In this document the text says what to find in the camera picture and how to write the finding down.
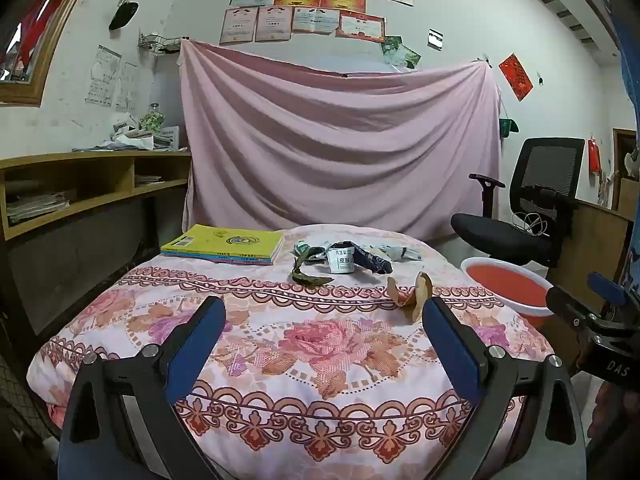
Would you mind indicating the thin papers in shelf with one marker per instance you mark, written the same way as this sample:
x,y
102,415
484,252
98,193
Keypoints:
x,y
147,179

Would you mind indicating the red hanging ornament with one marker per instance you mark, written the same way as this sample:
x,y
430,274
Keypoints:
x,y
593,156

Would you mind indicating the floral pink blanket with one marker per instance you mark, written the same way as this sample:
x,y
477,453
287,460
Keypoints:
x,y
310,340

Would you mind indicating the green leaf wrapper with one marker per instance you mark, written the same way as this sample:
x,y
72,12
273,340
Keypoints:
x,y
311,278

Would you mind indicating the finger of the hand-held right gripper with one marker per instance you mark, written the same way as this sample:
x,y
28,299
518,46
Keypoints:
x,y
607,287
565,302

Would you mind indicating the wooden cabinet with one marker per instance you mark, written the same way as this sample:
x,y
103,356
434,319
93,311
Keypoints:
x,y
595,240

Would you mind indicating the wooden framed picture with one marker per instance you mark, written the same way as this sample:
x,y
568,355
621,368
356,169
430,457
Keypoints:
x,y
30,92

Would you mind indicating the group of wall certificates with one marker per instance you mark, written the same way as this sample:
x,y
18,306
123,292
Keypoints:
x,y
305,5

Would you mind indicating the white packet with dark print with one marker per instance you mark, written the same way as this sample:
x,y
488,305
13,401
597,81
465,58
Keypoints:
x,y
342,261

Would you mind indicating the blue patterned wrapper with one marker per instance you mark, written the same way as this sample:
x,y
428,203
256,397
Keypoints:
x,y
375,260

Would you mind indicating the person's right hand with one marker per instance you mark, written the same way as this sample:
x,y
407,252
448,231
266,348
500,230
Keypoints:
x,y
605,410

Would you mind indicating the brown fruit peel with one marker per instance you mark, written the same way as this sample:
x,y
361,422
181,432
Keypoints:
x,y
407,297

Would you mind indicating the glass jar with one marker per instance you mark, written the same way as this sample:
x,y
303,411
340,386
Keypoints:
x,y
152,120

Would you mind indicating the pile of papers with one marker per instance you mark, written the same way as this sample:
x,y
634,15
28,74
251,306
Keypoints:
x,y
125,141

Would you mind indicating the stack of papers in shelf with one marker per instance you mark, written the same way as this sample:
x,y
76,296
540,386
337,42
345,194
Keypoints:
x,y
35,207

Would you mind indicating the large wall calendar sheet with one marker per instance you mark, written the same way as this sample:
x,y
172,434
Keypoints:
x,y
103,75

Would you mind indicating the white blue-label tube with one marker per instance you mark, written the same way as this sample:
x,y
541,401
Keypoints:
x,y
402,252

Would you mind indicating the black cap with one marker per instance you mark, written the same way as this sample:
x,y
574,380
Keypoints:
x,y
122,15

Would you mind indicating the small wall calendar sheet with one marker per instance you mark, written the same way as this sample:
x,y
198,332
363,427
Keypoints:
x,y
129,87

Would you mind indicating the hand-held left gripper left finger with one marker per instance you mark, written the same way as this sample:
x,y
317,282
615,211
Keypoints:
x,y
197,345

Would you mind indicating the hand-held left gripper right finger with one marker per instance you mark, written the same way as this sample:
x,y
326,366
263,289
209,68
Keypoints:
x,y
452,345

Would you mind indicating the green white photo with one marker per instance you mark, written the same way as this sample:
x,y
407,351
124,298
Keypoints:
x,y
409,57

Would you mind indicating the thin book with blue spine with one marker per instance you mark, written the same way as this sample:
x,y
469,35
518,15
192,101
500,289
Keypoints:
x,y
225,259

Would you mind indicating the red paper envelope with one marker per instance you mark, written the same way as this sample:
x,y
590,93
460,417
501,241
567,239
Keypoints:
x,y
516,77

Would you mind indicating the small white green wrapper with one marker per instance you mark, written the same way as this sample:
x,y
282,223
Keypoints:
x,y
301,248

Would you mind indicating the wooden door frame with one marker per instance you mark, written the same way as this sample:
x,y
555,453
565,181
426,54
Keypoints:
x,y
620,170

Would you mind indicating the red plastic basin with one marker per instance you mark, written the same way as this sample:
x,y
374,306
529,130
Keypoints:
x,y
505,285

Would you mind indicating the green hanging bag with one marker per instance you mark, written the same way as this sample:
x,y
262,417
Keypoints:
x,y
507,126

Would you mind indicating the black white wall sticker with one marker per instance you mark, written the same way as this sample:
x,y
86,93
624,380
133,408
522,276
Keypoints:
x,y
435,39

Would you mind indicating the wooden shelf desk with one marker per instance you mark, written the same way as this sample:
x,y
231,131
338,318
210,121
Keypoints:
x,y
100,160

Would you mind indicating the pink hanging sheet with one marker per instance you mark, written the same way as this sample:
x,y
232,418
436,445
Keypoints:
x,y
340,150

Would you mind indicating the yellow book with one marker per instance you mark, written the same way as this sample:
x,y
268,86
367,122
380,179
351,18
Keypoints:
x,y
225,239

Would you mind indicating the black office chair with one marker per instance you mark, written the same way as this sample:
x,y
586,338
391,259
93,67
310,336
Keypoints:
x,y
550,170

